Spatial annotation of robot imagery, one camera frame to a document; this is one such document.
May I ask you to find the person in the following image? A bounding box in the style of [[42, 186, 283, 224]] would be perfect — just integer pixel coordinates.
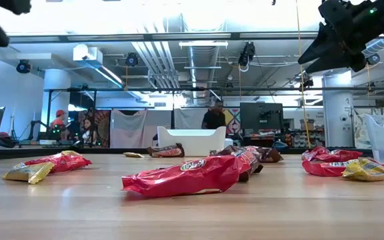
[[79, 117, 99, 146], [49, 109, 70, 141], [201, 99, 227, 131]]

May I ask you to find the grey overhead frame bar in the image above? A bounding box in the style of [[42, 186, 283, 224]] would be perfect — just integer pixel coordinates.
[[0, 31, 384, 43]]

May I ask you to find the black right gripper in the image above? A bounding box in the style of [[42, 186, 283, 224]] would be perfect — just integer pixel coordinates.
[[297, 0, 384, 75]]

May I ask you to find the white plastic bin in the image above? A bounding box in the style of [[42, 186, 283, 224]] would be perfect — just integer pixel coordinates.
[[157, 125, 227, 157]]

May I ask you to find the yellow cable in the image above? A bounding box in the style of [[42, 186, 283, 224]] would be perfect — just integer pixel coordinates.
[[295, 0, 313, 149]]

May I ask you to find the red candy wrapper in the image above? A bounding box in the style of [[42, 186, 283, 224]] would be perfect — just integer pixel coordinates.
[[23, 150, 93, 175], [301, 145, 363, 163], [301, 159, 359, 178], [121, 155, 243, 199]]

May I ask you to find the white column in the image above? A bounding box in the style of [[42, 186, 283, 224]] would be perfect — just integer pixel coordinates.
[[322, 71, 355, 148]]

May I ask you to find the pale hanging cloth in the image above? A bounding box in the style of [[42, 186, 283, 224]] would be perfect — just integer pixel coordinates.
[[173, 107, 209, 131], [109, 109, 148, 149]]

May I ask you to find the black monitor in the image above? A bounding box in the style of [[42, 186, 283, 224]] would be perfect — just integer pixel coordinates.
[[239, 101, 284, 135]]

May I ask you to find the silver ventilation duct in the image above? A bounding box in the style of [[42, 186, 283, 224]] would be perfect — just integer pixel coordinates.
[[187, 45, 220, 101]]

